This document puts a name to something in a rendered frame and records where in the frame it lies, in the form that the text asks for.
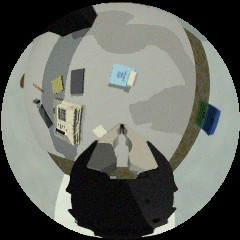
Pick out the cream flat sheet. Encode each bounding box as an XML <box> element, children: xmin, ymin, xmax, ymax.
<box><xmin>92</xmin><ymin>124</ymin><xmax>107</xmax><ymax>138</ymax></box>

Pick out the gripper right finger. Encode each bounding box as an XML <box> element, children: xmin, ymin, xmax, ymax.
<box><xmin>122</xmin><ymin>124</ymin><xmax>178</xmax><ymax>193</ymax></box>

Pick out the beige rectangular block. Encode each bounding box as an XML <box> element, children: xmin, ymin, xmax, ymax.
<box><xmin>127</xmin><ymin>71</ymin><xmax>136</xmax><ymax>86</ymax></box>

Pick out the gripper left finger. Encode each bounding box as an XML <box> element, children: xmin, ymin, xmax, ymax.
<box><xmin>66</xmin><ymin>124</ymin><xmax>122</xmax><ymax>194</ymax></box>

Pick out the light blue flat square slab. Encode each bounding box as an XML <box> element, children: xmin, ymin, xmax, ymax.
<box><xmin>109</xmin><ymin>64</ymin><xmax>135</xmax><ymax>88</ymax></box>

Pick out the beige desk phone body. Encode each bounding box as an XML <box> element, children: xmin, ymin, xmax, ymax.
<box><xmin>53</xmin><ymin>98</ymin><xmax>83</xmax><ymax>144</ymax></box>

